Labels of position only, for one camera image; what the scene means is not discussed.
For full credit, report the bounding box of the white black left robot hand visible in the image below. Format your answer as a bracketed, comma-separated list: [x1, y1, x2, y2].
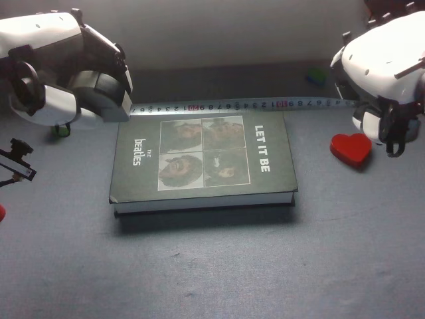
[0, 8, 134, 131]

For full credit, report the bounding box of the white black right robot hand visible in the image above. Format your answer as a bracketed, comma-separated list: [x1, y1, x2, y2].
[329, 11, 425, 159]

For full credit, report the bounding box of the grey black tape measure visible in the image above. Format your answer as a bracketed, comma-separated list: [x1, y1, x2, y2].
[71, 70, 361, 124]

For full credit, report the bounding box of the black hardcover book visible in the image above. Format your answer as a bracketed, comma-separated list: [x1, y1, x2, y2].
[108, 109, 299, 219]

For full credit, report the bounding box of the green blue block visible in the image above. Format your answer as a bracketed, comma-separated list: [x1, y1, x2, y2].
[305, 67, 328, 87]

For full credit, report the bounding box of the red heart block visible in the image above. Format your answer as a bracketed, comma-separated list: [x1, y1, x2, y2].
[329, 132, 373, 169]

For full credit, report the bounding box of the green cylinder block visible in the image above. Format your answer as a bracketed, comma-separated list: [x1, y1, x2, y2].
[49, 124, 72, 138]

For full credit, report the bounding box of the white backdrop board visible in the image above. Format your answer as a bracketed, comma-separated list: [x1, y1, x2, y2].
[0, 0, 366, 71]

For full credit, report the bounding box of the grey tablecloth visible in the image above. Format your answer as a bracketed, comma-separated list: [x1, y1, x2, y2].
[0, 59, 425, 319]

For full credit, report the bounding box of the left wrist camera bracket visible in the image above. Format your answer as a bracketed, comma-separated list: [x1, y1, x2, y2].
[0, 138, 37, 183]

